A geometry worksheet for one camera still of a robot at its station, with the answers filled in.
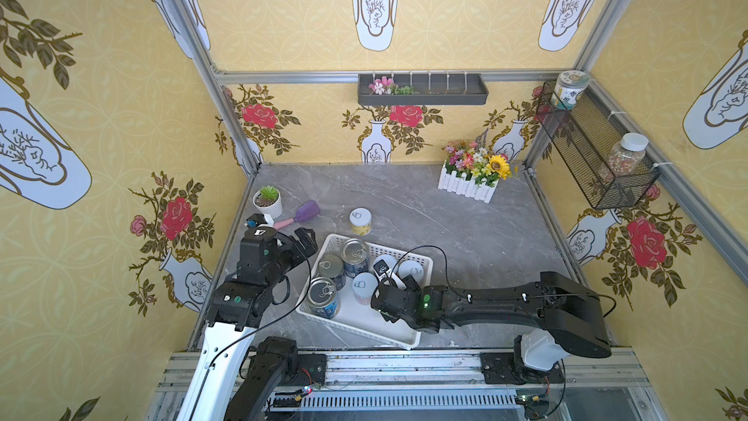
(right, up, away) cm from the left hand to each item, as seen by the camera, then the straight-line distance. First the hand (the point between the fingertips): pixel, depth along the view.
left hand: (290, 239), depth 73 cm
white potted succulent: (-16, +9, +27) cm, 33 cm away
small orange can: (+25, -9, +15) cm, 31 cm away
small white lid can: (+18, -15, +10) cm, 26 cm away
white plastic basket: (+19, -24, +11) cm, 33 cm away
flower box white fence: (+54, +19, +26) cm, 63 cm away
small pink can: (+31, -11, +13) cm, 35 cm away
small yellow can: (+16, +2, +25) cm, 30 cm away
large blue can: (+16, -7, +11) cm, 20 cm away
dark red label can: (+9, -9, +9) cm, 15 cm away
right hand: (+26, -15, +11) cm, 32 cm away
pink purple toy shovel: (-5, +5, +34) cm, 34 cm away
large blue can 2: (+8, -16, +3) cm, 18 cm away
